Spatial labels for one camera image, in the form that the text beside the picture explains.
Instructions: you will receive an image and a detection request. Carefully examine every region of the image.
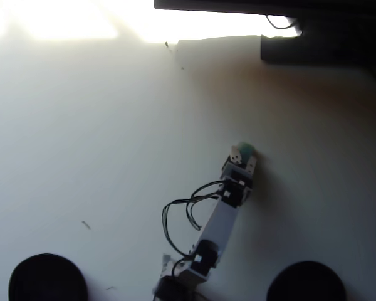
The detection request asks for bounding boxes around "thin black hanging cable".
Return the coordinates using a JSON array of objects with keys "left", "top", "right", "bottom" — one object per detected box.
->
[{"left": 265, "top": 14, "right": 299, "bottom": 31}]

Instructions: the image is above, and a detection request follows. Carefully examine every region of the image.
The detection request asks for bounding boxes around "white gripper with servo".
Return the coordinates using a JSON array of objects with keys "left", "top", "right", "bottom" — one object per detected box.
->
[{"left": 222, "top": 144, "right": 259, "bottom": 190}]

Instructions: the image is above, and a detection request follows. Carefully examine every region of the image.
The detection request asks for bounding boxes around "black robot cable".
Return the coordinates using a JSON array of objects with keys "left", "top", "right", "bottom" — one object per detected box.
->
[
  {"left": 186, "top": 181, "right": 224, "bottom": 231},
  {"left": 161, "top": 194, "right": 222, "bottom": 256}
]

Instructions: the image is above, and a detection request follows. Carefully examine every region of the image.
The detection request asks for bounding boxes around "black round bowl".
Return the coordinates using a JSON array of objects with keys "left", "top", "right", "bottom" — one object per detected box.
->
[
  {"left": 8, "top": 253, "right": 89, "bottom": 301},
  {"left": 266, "top": 260, "right": 347, "bottom": 301}
]

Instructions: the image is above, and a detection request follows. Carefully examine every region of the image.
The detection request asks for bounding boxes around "black box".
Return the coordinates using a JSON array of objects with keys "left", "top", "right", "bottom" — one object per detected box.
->
[{"left": 259, "top": 17, "right": 376, "bottom": 68}]

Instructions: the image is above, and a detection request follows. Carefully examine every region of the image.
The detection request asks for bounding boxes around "black overhead bar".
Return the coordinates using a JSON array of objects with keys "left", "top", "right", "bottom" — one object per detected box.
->
[{"left": 153, "top": 0, "right": 376, "bottom": 17}]

